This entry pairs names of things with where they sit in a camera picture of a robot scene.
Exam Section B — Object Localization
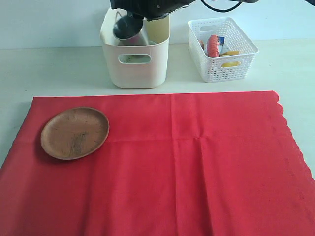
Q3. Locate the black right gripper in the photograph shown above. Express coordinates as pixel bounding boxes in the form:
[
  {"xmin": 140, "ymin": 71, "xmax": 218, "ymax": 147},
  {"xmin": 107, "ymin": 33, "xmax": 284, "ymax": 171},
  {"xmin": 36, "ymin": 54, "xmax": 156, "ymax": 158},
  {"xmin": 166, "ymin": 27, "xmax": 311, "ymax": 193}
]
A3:
[{"xmin": 110, "ymin": 0, "xmax": 194, "ymax": 21}]

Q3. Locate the stainless steel cup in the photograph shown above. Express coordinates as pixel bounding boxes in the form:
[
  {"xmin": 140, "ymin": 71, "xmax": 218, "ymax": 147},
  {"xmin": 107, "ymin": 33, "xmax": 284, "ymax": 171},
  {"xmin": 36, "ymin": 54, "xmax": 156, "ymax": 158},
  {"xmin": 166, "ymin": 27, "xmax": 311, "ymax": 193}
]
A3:
[{"xmin": 113, "ymin": 15, "xmax": 150, "ymax": 46}]

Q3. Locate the pale green bowl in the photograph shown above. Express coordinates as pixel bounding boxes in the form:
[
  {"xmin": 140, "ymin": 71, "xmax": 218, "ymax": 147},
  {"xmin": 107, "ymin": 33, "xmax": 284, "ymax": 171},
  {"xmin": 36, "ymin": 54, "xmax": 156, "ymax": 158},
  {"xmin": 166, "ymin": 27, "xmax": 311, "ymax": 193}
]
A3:
[{"xmin": 119, "ymin": 53, "xmax": 152, "ymax": 64}]

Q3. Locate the red sausage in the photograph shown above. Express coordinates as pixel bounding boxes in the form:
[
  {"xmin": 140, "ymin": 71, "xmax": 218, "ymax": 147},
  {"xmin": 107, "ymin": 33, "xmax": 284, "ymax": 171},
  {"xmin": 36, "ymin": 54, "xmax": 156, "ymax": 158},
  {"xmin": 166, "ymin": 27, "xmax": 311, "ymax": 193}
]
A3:
[{"xmin": 206, "ymin": 35, "xmax": 219, "ymax": 58}]

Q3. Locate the blue white milk carton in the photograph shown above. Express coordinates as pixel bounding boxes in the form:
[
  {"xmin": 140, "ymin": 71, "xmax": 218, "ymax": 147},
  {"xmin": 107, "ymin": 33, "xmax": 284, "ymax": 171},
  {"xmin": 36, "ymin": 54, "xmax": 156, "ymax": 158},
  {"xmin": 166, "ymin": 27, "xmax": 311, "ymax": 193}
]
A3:
[{"xmin": 217, "ymin": 36, "xmax": 225, "ymax": 56}]

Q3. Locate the orange cheese wedge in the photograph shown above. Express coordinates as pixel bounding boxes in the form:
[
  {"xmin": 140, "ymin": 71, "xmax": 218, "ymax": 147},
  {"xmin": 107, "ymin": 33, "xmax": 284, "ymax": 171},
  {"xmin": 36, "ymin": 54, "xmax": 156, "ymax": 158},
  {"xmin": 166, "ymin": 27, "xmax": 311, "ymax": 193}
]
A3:
[{"xmin": 220, "ymin": 51, "xmax": 240, "ymax": 57}]

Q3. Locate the yellow lemon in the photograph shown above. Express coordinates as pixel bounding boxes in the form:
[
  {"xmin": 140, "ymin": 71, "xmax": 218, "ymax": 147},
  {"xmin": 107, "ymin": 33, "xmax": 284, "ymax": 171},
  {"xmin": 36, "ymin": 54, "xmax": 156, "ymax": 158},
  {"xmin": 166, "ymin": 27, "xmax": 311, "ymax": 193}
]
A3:
[{"xmin": 221, "ymin": 61, "xmax": 241, "ymax": 68}]

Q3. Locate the brown wooden plate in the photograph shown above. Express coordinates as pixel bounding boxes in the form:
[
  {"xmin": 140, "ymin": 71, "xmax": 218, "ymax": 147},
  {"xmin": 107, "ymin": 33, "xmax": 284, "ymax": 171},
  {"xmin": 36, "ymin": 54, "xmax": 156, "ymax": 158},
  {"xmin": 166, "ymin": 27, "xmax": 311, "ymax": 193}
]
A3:
[{"xmin": 40, "ymin": 107, "xmax": 110, "ymax": 160}]

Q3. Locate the red table cloth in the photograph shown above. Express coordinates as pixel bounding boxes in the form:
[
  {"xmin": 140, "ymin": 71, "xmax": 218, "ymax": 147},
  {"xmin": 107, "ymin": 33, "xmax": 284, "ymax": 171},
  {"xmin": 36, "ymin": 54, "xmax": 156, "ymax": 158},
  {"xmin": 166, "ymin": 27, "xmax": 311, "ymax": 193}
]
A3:
[{"xmin": 0, "ymin": 91, "xmax": 315, "ymax": 236}]

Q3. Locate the cream plastic bin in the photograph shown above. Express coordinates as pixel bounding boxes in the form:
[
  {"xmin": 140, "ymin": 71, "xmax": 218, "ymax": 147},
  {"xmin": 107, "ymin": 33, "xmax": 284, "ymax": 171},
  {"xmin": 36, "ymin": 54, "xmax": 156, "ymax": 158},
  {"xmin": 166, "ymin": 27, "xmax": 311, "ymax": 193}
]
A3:
[{"xmin": 100, "ymin": 9, "xmax": 170, "ymax": 89}]

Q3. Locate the white woven plastic basket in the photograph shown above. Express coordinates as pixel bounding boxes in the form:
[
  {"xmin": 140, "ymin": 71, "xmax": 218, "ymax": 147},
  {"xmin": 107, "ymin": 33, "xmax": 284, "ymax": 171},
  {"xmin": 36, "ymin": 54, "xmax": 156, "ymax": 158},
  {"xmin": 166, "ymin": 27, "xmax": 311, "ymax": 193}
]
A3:
[{"xmin": 188, "ymin": 17, "xmax": 259, "ymax": 83}]

